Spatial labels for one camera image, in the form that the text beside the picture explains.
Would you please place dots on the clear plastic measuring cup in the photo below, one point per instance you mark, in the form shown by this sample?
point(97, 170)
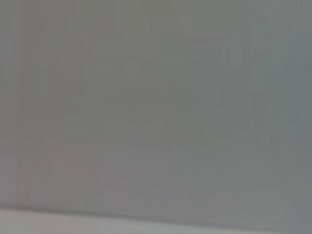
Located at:
point(146, 109)

